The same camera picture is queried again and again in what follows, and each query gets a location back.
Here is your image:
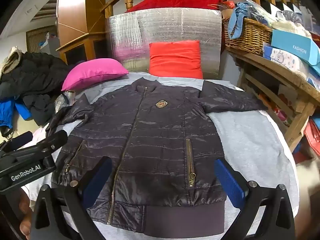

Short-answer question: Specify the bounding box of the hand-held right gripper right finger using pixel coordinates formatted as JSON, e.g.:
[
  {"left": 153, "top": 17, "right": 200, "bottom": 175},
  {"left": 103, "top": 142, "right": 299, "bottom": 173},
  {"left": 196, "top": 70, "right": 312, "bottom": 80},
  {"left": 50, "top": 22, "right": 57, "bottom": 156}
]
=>
[{"left": 215, "top": 158, "right": 297, "bottom": 240}]

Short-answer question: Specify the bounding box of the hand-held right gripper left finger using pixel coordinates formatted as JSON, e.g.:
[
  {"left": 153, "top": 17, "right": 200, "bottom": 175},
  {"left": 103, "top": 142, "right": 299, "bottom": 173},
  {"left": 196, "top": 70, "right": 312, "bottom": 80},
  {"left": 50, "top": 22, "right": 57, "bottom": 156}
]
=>
[{"left": 29, "top": 156, "right": 113, "bottom": 240}]

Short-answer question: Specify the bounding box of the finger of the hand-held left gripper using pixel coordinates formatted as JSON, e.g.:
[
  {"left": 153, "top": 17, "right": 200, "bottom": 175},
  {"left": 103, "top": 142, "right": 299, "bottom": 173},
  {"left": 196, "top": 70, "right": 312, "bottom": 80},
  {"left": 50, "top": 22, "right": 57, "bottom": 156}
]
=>
[
  {"left": 32, "top": 129, "right": 68, "bottom": 156},
  {"left": 10, "top": 132, "right": 34, "bottom": 149}
]

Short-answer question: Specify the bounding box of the dark quilted zip jacket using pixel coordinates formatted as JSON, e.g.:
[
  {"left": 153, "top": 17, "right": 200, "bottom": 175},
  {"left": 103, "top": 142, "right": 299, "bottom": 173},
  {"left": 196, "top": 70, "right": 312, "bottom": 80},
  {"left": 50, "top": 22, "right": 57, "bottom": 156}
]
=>
[{"left": 46, "top": 77, "right": 268, "bottom": 238}]

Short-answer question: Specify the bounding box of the pile of dark clothes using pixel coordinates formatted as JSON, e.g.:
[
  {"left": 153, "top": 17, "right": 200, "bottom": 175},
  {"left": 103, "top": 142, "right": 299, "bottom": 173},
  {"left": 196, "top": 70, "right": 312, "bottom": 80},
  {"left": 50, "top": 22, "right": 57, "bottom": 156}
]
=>
[{"left": 0, "top": 46, "right": 85, "bottom": 102}]

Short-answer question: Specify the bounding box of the person's left hand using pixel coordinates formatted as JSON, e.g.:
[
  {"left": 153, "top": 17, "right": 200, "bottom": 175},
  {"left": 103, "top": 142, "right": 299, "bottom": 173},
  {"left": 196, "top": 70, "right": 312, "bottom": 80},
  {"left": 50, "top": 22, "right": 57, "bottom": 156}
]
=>
[{"left": 19, "top": 187, "right": 33, "bottom": 236}]

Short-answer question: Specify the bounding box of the blue garment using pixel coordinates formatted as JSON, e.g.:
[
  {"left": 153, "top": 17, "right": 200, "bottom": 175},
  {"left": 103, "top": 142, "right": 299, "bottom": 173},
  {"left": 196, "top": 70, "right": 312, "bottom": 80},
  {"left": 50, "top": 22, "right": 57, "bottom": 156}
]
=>
[{"left": 0, "top": 97, "right": 33, "bottom": 130}]

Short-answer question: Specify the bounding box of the dark fleece garment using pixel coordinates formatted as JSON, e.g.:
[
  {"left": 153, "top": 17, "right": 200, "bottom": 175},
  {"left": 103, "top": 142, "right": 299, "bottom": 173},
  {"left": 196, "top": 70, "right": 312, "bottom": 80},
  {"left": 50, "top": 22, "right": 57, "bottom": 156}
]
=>
[{"left": 22, "top": 94, "right": 64, "bottom": 127}]

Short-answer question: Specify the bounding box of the clear plastic package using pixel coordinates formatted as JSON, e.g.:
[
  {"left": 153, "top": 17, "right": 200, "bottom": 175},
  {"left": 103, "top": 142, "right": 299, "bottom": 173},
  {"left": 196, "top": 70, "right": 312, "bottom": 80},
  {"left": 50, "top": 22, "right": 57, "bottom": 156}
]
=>
[{"left": 54, "top": 91, "right": 75, "bottom": 116}]

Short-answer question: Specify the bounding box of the grey blanket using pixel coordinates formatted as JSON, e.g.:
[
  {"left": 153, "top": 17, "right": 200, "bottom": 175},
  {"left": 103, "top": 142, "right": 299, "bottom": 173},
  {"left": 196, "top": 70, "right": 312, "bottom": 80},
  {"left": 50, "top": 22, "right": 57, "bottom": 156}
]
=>
[{"left": 25, "top": 71, "right": 300, "bottom": 240}]

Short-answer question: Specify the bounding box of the pink pillow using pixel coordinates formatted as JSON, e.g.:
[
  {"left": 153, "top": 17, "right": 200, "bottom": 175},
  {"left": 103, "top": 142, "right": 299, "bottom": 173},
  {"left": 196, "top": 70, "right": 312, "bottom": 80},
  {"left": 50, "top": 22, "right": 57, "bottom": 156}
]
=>
[{"left": 61, "top": 58, "right": 130, "bottom": 92}]

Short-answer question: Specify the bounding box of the red bag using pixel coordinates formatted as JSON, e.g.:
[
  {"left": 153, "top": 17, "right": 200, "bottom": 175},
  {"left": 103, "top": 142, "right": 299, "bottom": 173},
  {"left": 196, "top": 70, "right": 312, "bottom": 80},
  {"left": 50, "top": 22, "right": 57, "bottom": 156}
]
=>
[{"left": 303, "top": 119, "right": 320, "bottom": 157}]

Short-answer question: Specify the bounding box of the wooden lattice window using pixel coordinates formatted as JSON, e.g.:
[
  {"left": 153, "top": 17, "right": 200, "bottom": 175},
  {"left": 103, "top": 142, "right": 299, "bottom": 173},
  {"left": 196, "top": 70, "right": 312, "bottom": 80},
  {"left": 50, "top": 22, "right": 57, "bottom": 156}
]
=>
[{"left": 26, "top": 25, "right": 58, "bottom": 53}]

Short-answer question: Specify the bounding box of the wooden table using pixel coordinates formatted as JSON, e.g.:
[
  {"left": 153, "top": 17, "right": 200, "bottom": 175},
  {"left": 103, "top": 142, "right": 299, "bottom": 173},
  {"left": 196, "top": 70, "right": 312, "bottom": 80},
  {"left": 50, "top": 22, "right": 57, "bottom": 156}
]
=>
[{"left": 225, "top": 46, "right": 320, "bottom": 153}]

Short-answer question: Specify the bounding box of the brown wooden cabinet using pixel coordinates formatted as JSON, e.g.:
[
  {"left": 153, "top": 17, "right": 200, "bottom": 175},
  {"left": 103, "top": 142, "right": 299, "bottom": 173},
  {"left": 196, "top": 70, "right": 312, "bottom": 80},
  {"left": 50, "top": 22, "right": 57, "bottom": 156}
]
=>
[{"left": 55, "top": 0, "right": 110, "bottom": 65}]

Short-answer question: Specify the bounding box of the red pillow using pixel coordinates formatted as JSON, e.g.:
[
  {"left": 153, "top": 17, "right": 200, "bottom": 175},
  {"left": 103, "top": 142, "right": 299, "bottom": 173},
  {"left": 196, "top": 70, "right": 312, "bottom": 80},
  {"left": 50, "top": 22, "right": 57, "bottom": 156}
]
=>
[{"left": 149, "top": 40, "right": 203, "bottom": 80}]

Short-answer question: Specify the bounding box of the white patterned box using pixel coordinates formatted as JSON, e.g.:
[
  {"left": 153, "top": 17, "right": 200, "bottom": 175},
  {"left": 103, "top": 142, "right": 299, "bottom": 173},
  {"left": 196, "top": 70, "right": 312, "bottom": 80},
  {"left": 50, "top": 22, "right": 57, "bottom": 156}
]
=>
[{"left": 262, "top": 42, "right": 310, "bottom": 79}]

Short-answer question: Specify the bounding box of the wicker basket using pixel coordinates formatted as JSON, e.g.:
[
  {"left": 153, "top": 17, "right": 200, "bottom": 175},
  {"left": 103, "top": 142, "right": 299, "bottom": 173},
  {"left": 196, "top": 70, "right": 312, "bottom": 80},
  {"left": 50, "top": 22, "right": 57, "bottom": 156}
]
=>
[{"left": 222, "top": 17, "right": 273, "bottom": 55}]

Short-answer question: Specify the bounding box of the teal cardboard box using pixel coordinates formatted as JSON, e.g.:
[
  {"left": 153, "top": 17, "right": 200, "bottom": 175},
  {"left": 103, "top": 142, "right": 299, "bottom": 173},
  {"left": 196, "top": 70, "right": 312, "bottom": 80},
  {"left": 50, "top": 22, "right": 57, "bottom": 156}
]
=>
[{"left": 271, "top": 29, "right": 320, "bottom": 63}]

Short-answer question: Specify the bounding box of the silver foil insulation panel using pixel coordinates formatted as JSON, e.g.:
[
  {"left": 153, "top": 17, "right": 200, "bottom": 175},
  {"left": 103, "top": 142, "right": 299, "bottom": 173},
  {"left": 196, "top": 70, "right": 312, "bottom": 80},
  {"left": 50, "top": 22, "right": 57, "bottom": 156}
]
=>
[{"left": 105, "top": 7, "right": 223, "bottom": 79}]

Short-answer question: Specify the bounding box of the light blue cloth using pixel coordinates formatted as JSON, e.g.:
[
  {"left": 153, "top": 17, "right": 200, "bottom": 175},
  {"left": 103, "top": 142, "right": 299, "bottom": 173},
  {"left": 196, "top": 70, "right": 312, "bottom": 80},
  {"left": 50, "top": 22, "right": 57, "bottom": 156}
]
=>
[{"left": 229, "top": 2, "right": 253, "bottom": 40}]

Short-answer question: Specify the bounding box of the clear plastic bag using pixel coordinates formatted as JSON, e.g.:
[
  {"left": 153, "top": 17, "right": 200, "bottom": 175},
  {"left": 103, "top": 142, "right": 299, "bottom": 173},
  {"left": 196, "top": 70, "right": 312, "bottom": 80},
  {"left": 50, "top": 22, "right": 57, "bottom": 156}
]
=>
[{"left": 226, "top": 0, "right": 275, "bottom": 28}]

